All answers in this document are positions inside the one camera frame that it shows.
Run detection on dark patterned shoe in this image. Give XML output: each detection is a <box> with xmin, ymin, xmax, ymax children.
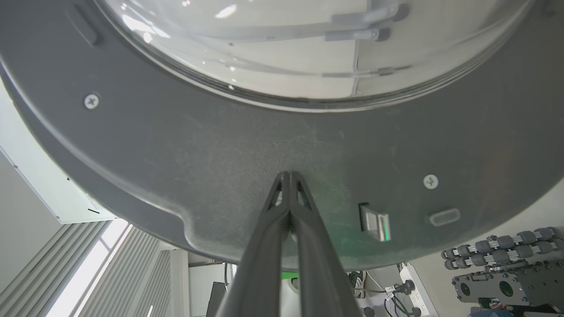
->
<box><xmin>347</xmin><ymin>270</ymin><xmax>367</xmax><ymax>300</ymax></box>

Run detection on white power strip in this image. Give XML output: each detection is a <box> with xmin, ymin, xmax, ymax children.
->
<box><xmin>399</xmin><ymin>263</ymin><xmax>436</xmax><ymax>317</ymax></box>

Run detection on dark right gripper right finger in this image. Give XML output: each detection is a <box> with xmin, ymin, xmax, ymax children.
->
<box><xmin>290</xmin><ymin>172</ymin><xmax>363</xmax><ymax>317</ymax></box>

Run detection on black machine with grey rollers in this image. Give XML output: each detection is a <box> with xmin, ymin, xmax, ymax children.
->
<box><xmin>441</xmin><ymin>226</ymin><xmax>564</xmax><ymax>317</ymax></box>

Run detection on white panel board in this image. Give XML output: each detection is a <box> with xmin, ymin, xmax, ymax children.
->
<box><xmin>0</xmin><ymin>78</ymin><xmax>118</xmax><ymax>225</ymax></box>

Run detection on dark round washing machine door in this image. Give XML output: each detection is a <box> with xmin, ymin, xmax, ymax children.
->
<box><xmin>0</xmin><ymin>0</ymin><xmax>564</xmax><ymax>272</ymax></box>

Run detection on grey window blinds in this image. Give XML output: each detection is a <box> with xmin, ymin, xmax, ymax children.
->
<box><xmin>0</xmin><ymin>219</ymin><xmax>173</xmax><ymax>317</ymax></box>

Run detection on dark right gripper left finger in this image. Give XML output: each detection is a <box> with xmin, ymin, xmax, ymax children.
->
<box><xmin>215</xmin><ymin>172</ymin><xmax>291</xmax><ymax>317</ymax></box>

